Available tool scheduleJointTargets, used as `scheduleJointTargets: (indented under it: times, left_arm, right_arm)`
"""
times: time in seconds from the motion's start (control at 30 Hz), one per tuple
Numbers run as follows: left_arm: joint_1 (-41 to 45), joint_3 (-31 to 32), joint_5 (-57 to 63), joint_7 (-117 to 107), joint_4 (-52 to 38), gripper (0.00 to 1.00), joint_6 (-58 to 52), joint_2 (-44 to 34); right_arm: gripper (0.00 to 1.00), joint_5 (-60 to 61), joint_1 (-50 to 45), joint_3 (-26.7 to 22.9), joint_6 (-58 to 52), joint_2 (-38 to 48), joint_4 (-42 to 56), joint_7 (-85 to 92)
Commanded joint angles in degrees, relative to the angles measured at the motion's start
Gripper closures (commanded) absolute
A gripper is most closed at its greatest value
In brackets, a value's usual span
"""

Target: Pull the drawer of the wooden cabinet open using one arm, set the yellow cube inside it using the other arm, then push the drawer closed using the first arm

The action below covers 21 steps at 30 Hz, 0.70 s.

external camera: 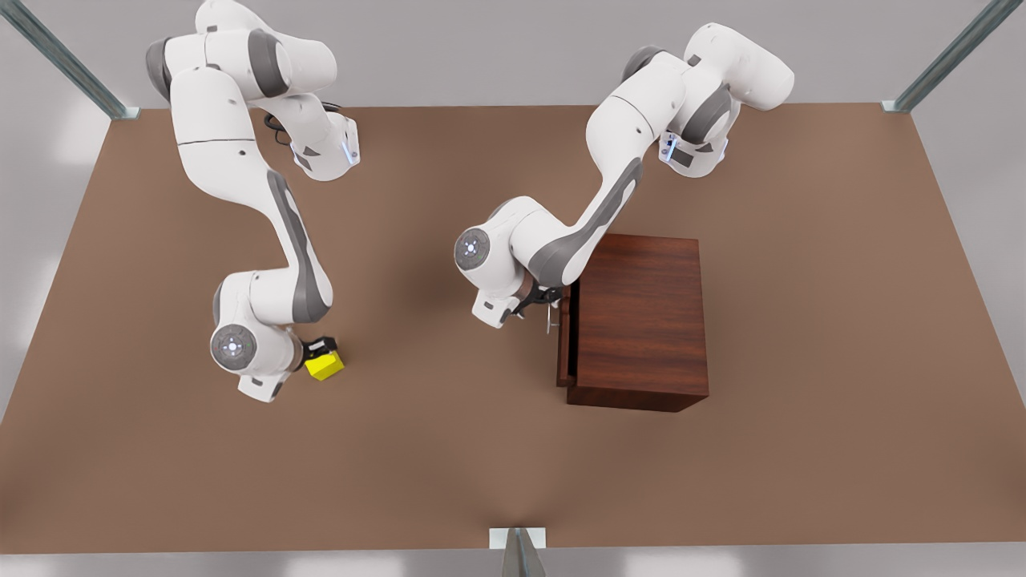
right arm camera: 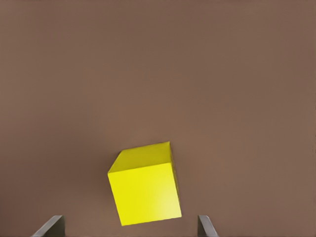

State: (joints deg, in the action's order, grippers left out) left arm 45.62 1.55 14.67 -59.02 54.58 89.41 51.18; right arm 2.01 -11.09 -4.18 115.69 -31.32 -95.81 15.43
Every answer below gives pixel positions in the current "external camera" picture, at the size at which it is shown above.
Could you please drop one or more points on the yellow block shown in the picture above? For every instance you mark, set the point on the yellow block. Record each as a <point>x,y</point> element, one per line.
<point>325,365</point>

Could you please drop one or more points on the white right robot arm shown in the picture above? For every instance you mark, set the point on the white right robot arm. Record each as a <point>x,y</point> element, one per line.
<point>232,152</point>

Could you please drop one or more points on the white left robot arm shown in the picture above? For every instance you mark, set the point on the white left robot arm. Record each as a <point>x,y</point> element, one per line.
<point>617,136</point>

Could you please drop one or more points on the brown wooden cabinet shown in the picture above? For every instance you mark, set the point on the brown wooden cabinet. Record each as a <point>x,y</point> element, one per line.
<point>641,320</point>

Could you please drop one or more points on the silver frame post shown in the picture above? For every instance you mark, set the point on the silver frame post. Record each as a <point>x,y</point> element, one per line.
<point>519,553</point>
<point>68,60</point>
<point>946,60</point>

